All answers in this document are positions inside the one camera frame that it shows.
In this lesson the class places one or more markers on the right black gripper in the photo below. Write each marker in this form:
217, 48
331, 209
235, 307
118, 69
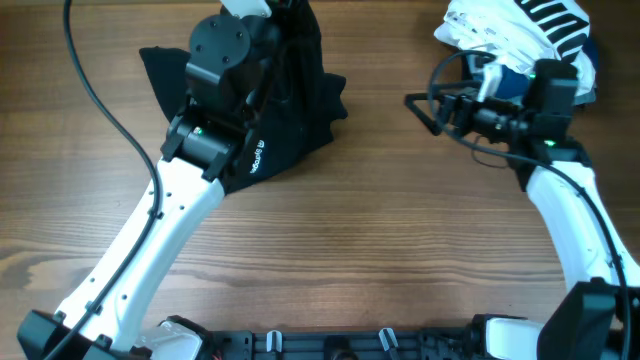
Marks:
451, 110

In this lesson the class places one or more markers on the black t-shirt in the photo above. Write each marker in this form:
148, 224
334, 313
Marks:
295, 100

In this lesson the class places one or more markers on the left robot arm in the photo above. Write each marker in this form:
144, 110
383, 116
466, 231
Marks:
101, 318

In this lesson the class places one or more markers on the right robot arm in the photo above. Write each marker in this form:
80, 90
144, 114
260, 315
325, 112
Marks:
599, 316

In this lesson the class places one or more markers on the dark blue folded garment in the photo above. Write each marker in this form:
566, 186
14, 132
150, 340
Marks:
514, 86

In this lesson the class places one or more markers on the white black-striped folded garment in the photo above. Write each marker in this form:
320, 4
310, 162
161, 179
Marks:
520, 32

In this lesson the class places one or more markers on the light blue folded garment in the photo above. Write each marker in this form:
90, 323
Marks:
586, 98

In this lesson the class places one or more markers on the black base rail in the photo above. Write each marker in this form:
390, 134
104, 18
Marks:
384, 344

